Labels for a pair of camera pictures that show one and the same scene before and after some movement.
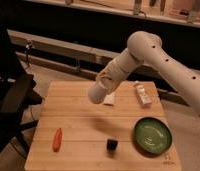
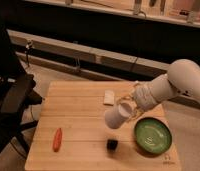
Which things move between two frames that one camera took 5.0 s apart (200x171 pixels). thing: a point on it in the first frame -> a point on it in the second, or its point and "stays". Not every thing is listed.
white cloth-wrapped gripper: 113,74 -> 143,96
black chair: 13,95 stays
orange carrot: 57,140 stays
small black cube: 111,144 stays
